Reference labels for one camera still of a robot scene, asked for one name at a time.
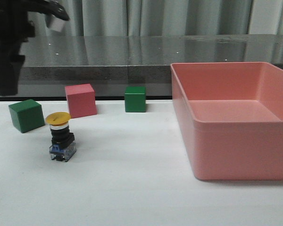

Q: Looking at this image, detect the dark grey counter ledge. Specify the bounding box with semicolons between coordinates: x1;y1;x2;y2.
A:
17;34;283;99

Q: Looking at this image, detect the grey curtain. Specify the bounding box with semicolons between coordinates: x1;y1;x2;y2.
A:
25;0;283;38

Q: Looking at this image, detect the green cube left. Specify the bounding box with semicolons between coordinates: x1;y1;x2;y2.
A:
8;99;45;133

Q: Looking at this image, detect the pink cube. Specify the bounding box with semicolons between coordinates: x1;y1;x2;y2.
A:
65;83;97;118

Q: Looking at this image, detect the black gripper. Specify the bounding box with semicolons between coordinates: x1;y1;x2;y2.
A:
0;0;35;96

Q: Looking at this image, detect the pink plastic bin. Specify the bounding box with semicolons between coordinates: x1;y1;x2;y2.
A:
171;62;283;180

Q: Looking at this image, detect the green cube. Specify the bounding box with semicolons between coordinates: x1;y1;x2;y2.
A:
8;99;45;133
125;86;146;113

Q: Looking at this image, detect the white camera box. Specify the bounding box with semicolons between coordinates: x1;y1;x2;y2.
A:
45;15;65;32

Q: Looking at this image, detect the green cube right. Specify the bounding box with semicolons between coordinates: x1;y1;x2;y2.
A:
125;86;146;113

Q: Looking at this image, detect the yellow push button switch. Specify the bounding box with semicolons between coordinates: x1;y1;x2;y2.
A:
45;112;77;162

